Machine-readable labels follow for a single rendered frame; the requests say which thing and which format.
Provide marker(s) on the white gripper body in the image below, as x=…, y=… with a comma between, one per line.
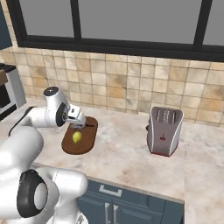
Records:
x=78, y=119

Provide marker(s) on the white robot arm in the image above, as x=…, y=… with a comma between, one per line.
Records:
x=22, y=145

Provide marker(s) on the grey fish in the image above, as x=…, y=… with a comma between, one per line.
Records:
x=77, y=127

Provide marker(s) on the yellow lemon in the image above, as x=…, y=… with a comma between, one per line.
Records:
x=77, y=137

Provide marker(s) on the brown wooden cutting board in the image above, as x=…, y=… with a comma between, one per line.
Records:
x=84, y=141

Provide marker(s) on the silver oven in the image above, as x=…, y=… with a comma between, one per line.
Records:
x=13, y=87

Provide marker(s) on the black framed window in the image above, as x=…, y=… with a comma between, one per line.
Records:
x=116, y=43

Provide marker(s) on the silver and red toaster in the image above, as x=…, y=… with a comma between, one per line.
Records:
x=163, y=134

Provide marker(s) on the dark blue cupboard door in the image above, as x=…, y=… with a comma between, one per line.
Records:
x=93, y=211
x=140, y=217

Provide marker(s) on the dark blue drawer front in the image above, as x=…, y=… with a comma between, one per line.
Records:
x=140, y=201

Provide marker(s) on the narrow dark blue cupboard panel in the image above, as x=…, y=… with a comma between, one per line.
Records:
x=176, y=213

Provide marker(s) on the dark blue wall cupboard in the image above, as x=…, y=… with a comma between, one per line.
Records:
x=4, y=26

